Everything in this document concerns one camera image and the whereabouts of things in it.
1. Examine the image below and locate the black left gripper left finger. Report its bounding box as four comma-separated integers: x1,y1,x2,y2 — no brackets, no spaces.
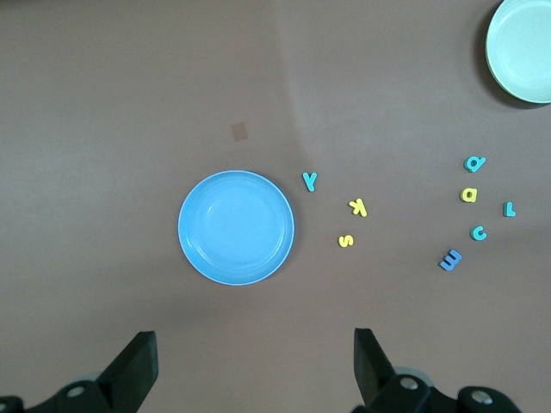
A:
46,330,158,413

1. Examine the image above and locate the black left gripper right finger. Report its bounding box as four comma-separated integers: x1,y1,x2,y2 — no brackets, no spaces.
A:
352,328,444,413

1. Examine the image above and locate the blue foam letter E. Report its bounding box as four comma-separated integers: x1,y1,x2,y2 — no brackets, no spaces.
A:
438,250,464,272

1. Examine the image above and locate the blue round plate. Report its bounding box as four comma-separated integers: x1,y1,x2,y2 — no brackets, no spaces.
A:
177,170,296,287

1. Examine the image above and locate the brown table mat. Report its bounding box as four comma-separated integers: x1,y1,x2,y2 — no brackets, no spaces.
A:
0,0,551,413

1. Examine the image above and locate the pale green round plate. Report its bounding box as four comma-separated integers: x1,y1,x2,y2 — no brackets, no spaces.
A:
485,0,551,104

